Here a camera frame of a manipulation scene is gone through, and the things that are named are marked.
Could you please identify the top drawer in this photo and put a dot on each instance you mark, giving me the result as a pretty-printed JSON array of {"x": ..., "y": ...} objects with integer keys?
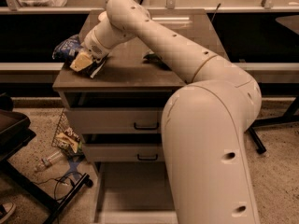
[{"x": 114, "y": 120}]

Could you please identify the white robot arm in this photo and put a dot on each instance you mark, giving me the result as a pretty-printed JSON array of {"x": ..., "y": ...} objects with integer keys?
[{"x": 203, "y": 123}]

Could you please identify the middle drawer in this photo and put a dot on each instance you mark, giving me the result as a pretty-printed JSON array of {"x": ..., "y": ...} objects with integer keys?
[{"x": 123, "y": 152}]

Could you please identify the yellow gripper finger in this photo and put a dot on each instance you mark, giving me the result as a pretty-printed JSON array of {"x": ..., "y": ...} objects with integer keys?
[{"x": 82, "y": 61}]

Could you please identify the wire basket with snacks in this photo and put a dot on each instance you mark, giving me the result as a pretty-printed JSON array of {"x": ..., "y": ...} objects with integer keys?
[{"x": 66, "y": 139}]

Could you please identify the black stand legs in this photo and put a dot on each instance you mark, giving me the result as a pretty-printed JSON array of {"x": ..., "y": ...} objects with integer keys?
[{"x": 289, "y": 116}]

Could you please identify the clear plastic bottle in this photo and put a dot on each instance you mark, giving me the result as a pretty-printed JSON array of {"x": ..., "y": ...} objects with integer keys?
[{"x": 47, "y": 162}]

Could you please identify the drawer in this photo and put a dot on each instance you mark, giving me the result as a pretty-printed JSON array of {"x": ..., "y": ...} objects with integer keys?
[
  {"x": 114, "y": 120},
  {"x": 123, "y": 152},
  {"x": 133, "y": 193}
]

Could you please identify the blue tape cross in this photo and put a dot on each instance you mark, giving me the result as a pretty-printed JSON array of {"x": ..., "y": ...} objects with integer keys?
[{"x": 73, "y": 172}]

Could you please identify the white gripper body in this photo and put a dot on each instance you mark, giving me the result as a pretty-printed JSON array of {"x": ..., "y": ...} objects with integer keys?
[{"x": 92, "y": 48}]

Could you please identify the green chip bag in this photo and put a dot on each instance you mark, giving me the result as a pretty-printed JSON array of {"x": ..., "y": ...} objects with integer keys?
[{"x": 151, "y": 57}]

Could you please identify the grey drawer cabinet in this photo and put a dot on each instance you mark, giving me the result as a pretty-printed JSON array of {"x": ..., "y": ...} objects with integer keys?
[{"x": 127, "y": 80}]

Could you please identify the white sneaker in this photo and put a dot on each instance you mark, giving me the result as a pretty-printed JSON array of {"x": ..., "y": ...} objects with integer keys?
[{"x": 6, "y": 211}]

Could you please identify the blue chip bag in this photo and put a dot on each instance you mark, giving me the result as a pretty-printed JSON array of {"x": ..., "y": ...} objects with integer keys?
[{"x": 68, "y": 50}]

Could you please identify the white bowl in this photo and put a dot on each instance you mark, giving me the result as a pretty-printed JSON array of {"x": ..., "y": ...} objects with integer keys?
[{"x": 102, "y": 16}]

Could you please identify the bottom drawer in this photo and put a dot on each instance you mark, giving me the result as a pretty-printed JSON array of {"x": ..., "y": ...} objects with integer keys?
[{"x": 133, "y": 193}]

